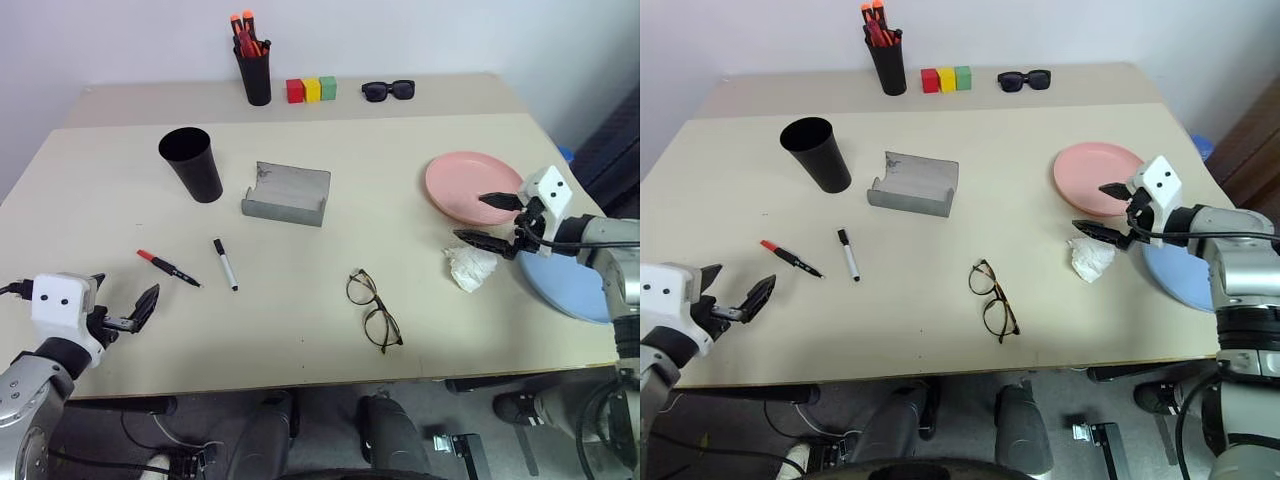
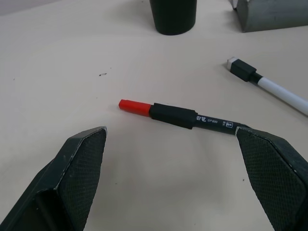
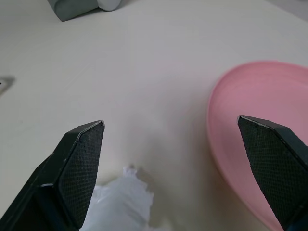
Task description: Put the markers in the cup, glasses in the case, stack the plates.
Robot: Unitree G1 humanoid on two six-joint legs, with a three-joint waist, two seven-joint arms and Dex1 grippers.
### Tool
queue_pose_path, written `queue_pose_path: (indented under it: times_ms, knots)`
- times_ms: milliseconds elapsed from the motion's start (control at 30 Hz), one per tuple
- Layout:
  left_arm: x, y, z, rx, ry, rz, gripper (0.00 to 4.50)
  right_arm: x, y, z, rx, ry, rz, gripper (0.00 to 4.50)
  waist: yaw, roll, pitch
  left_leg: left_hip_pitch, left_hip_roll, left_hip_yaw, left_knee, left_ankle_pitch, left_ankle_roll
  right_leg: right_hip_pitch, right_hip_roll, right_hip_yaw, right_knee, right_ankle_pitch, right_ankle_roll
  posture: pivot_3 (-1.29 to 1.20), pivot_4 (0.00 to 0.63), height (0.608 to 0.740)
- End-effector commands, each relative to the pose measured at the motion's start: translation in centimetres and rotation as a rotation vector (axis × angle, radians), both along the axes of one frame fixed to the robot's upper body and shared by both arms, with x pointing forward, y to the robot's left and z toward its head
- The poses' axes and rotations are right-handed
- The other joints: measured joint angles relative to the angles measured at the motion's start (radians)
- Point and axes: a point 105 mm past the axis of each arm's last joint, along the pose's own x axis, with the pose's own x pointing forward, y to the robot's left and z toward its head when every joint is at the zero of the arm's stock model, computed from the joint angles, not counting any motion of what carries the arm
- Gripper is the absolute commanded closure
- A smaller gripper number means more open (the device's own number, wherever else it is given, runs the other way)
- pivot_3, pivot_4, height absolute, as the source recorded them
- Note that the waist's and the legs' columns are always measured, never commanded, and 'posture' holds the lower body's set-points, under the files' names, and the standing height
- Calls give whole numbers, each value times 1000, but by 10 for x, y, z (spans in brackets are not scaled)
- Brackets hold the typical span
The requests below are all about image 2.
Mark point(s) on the black marker with red cap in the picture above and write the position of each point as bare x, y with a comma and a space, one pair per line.
173, 115

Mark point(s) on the white marker with black cap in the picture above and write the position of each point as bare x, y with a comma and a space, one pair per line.
264, 84

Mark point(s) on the black cylindrical pen holder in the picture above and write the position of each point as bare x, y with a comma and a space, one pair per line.
172, 16

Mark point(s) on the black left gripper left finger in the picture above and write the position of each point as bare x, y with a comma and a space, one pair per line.
69, 178

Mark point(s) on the grey felt whiteboard eraser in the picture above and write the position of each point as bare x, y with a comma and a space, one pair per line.
272, 14

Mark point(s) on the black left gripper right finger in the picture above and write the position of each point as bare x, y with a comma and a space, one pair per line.
276, 175

